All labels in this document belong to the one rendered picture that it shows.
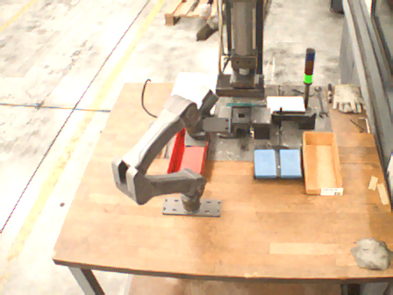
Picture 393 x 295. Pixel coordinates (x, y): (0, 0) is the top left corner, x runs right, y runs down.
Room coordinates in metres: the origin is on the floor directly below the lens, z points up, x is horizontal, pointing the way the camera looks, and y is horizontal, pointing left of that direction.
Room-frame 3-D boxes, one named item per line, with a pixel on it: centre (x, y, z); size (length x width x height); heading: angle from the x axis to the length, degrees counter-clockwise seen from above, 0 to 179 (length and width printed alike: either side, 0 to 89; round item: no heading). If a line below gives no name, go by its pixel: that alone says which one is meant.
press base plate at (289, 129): (1.35, -0.03, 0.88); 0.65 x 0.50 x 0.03; 87
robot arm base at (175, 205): (0.88, 0.18, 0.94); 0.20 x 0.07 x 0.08; 87
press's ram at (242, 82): (1.34, 0.01, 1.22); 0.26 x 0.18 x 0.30; 177
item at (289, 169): (1.05, -0.16, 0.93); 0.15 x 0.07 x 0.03; 178
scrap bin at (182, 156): (1.12, 0.21, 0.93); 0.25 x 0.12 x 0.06; 177
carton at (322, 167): (1.05, -0.28, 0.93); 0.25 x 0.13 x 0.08; 177
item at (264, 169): (1.06, -0.07, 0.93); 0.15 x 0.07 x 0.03; 0
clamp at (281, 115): (1.29, -0.18, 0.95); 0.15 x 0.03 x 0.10; 87
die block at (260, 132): (1.27, 0.00, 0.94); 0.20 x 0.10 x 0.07; 87
